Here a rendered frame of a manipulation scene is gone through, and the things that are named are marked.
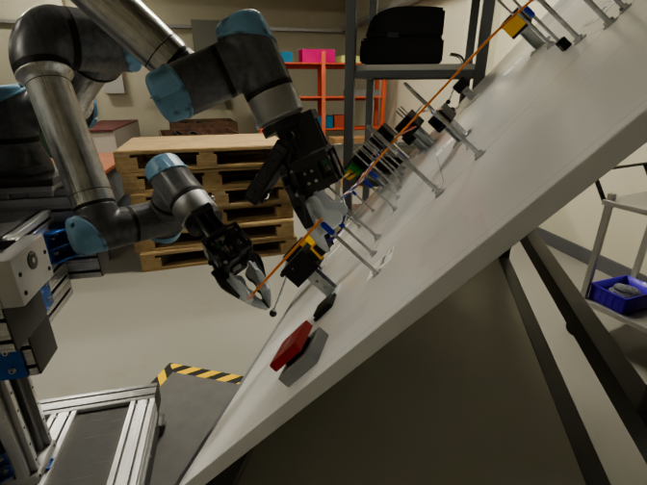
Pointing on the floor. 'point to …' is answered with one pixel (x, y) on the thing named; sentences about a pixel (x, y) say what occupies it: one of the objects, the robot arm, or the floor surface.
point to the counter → (114, 134)
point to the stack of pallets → (209, 164)
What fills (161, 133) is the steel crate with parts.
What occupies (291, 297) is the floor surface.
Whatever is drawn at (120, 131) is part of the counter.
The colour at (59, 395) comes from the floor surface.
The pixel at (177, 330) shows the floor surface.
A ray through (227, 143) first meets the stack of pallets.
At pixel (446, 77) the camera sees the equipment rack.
